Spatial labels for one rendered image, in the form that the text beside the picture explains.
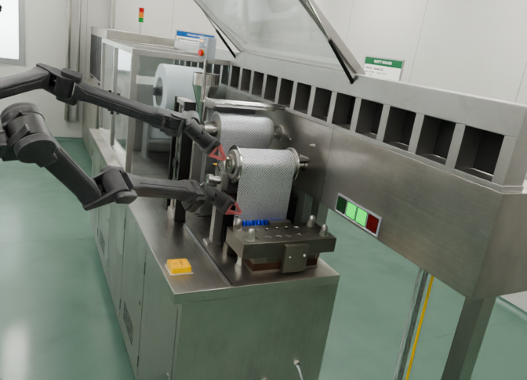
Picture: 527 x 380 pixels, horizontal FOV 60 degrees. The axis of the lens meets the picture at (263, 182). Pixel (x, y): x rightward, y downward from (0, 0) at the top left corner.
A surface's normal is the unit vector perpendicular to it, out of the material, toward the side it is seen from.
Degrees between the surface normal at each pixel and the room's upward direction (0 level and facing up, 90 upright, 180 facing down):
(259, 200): 90
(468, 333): 90
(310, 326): 90
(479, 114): 90
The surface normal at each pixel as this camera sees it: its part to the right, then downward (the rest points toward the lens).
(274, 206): 0.43, 0.32
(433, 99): -0.89, 0.00
